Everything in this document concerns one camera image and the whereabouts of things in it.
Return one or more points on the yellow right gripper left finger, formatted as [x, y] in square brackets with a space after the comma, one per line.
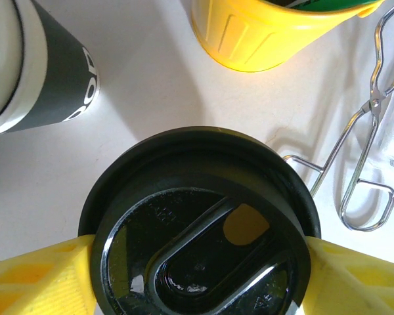
[36, 285]

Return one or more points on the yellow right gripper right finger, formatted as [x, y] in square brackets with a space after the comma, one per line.
[358, 288]

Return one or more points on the black plastic cup lid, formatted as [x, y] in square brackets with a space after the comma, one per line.
[200, 183]

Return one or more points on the white black paper cup stack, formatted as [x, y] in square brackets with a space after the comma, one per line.
[59, 82]

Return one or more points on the yellow plastic bucket holder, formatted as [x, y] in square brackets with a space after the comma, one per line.
[249, 39]

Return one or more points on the green wrapped straw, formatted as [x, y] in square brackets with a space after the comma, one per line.
[331, 3]

